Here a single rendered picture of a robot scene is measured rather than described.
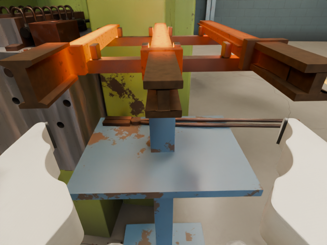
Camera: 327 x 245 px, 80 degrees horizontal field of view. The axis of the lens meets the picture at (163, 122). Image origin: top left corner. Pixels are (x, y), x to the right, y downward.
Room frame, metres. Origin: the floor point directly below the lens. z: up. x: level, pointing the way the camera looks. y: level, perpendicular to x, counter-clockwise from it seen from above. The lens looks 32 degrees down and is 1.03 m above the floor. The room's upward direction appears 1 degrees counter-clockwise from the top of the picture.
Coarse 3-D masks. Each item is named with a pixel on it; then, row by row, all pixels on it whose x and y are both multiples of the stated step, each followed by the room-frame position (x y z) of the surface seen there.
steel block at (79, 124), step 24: (0, 48) 0.61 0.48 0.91; (24, 48) 0.61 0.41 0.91; (0, 72) 0.57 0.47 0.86; (0, 96) 0.57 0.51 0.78; (72, 96) 0.55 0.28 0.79; (96, 96) 0.70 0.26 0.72; (0, 120) 0.58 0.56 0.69; (24, 120) 0.57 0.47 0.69; (48, 120) 0.56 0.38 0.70; (72, 120) 0.55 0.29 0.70; (96, 120) 0.66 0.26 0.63; (0, 144) 0.59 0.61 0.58; (72, 144) 0.55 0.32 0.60; (72, 168) 0.55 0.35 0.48
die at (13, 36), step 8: (0, 16) 0.64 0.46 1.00; (8, 16) 0.67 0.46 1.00; (16, 16) 0.70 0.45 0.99; (32, 16) 0.72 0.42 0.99; (40, 16) 0.74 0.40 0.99; (48, 16) 0.78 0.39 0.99; (56, 16) 0.82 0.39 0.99; (64, 16) 0.87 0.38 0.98; (80, 16) 1.00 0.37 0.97; (0, 24) 0.63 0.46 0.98; (8, 24) 0.62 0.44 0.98; (16, 24) 0.62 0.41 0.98; (0, 32) 0.63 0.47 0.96; (8, 32) 0.63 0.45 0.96; (16, 32) 0.62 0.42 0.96; (0, 40) 0.63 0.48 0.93; (8, 40) 0.63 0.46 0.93; (16, 40) 0.62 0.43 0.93; (24, 40) 0.63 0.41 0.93; (32, 40) 0.66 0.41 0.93
